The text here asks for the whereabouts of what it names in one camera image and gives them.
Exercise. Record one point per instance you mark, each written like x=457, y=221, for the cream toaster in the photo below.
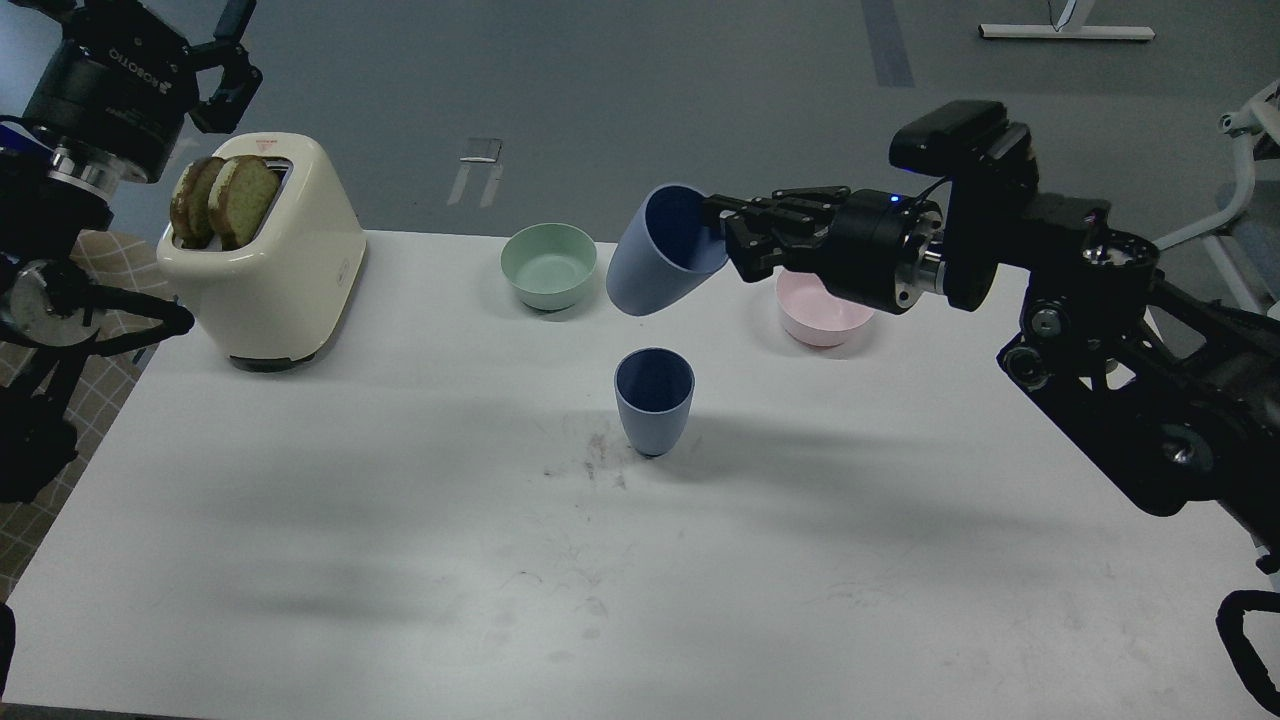
x=274, y=303

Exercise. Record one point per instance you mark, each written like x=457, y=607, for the blue cup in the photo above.
x=666, y=252
x=653, y=389

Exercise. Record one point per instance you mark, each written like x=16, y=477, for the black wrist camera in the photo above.
x=967, y=138

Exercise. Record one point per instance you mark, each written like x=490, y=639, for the white desk frame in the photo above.
x=1240, y=237

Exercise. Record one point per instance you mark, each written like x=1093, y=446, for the pink bowl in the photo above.
x=812, y=315

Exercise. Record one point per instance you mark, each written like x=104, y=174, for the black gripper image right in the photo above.
x=882, y=250

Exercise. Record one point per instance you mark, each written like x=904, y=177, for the toast slice front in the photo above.
x=240, y=198

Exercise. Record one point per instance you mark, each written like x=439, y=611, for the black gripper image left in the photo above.
x=116, y=93

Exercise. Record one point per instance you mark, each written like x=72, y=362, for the toast slice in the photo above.
x=190, y=203
x=240, y=198

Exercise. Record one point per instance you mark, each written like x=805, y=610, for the white floor stand bar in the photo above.
x=1071, y=24

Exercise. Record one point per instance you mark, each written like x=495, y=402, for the green bowl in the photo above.
x=550, y=266

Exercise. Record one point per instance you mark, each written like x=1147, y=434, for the toast slice back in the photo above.
x=190, y=203

